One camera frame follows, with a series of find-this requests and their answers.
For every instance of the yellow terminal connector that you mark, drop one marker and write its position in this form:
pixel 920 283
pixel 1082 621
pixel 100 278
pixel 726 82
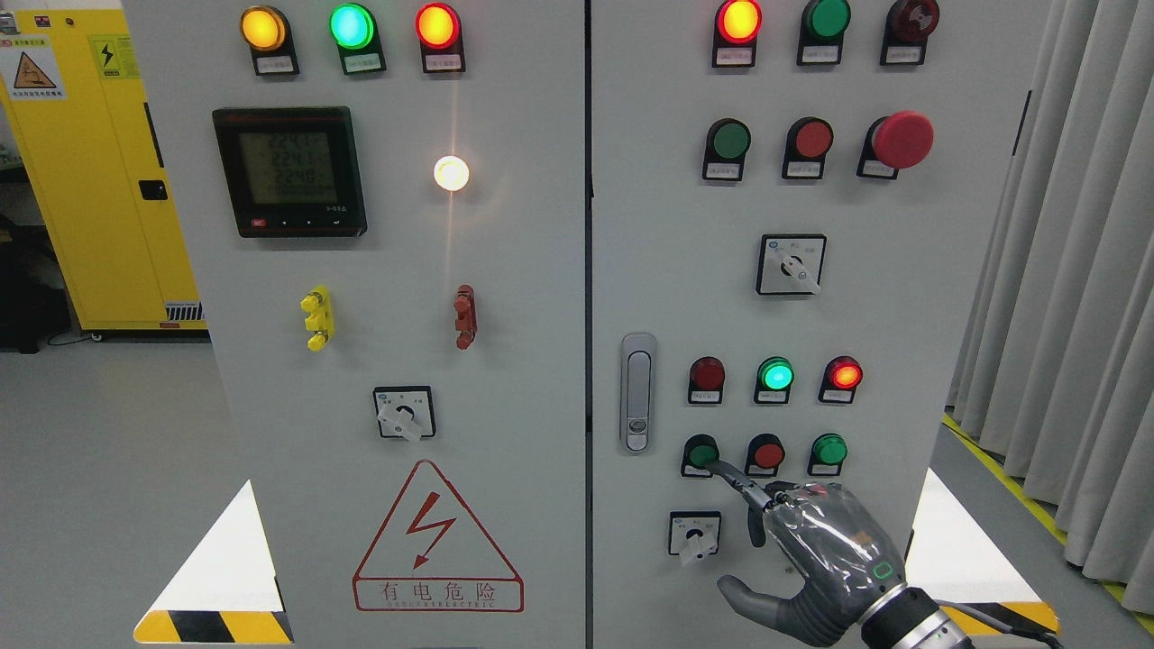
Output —
pixel 319 321

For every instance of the green lit lamp middle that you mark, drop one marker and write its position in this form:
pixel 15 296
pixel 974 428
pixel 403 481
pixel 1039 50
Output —
pixel 774 380

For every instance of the green indicator lamp top left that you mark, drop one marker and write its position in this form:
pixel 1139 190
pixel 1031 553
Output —
pixel 357 38

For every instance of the red electric hazard warning sticker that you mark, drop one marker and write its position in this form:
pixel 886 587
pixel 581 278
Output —
pixel 432 554

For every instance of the left door selector switch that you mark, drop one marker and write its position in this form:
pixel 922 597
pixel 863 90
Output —
pixel 405 412

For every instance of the lower red push button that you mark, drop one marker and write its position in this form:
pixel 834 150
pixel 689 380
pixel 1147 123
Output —
pixel 765 453

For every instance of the grey electrical control cabinet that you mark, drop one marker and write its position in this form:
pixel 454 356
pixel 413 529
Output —
pixel 585 220

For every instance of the black digital power meter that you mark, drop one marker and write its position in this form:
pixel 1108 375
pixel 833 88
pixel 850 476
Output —
pixel 291 172

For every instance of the red lit lamp middle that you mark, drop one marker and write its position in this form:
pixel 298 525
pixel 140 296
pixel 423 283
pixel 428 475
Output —
pixel 840 380

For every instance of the lower white selector switch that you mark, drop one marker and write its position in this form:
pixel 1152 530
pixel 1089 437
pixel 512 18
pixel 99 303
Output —
pixel 693 535

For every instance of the green unlit lamp right door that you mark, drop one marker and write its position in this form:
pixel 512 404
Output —
pixel 822 27

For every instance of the yellow safety cabinet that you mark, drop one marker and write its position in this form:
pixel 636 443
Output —
pixel 73 93

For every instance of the green start push button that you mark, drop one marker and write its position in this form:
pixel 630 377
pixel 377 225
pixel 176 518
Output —
pixel 699 452

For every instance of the red indicator lamp top left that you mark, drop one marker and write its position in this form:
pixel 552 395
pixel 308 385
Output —
pixel 440 34

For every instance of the dark red unlit lamp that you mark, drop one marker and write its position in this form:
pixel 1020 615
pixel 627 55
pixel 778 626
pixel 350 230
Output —
pixel 706 382

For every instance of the upper red push button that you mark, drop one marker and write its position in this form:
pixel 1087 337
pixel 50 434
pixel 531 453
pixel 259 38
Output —
pixel 805 149

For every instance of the yellow indicator lamp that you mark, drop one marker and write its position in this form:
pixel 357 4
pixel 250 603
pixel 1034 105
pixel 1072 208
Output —
pixel 269 37

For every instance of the upper right selector switch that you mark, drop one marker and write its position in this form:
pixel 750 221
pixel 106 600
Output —
pixel 790 264

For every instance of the lower right green push button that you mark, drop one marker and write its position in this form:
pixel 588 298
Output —
pixel 828 453

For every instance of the grey curtain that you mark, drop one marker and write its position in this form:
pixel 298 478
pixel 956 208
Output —
pixel 1056 372

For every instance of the red emergency stop mushroom button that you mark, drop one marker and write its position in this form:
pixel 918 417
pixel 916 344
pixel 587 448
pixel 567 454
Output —
pixel 895 142

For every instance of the white lit indicator lamp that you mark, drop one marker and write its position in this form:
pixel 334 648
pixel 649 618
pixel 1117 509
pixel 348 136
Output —
pixel 452 173

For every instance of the red terminal connector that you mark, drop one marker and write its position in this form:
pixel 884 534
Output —
pixel 466 323

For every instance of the red lit lamp right door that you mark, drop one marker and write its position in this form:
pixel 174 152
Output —
pixel 735 31

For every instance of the red push button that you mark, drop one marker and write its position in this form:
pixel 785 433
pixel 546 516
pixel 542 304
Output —
pixel 805 149
pixel 765 453

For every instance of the grey cabinet door handle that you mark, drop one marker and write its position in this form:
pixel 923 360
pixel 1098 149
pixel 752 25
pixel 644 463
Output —
pixel 635 390

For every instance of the upper green push button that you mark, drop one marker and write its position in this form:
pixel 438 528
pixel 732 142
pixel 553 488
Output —
pixel 726 144

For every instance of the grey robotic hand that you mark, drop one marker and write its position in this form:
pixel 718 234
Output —
pixel 847 560

